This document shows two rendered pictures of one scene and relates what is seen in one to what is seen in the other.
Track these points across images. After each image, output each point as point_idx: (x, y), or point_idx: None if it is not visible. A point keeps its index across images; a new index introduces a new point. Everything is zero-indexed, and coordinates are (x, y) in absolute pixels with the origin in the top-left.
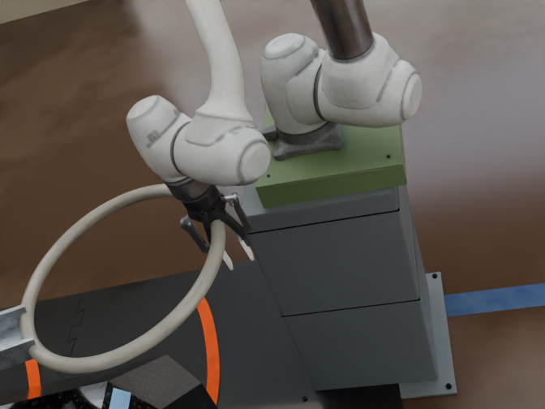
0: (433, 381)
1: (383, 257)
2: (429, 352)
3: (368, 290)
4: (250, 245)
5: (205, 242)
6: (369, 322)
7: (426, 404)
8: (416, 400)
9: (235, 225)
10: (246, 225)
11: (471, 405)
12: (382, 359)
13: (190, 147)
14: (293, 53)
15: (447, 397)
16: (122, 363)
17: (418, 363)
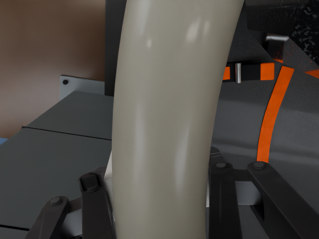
0: (76, 90)
1: (9, 166)
2: (60, 101)
3: (63, 145)
4: (102, 166)
5: (252, 211)
6: (90, 125)
7: (86, 72)
8: (93, 78)
9: (82, 236)
10: (42, 224)
11: (51, 62)
12: (103, 106)
13: None
14: None
15: (69, 74)
16: None
17: (77, 99)
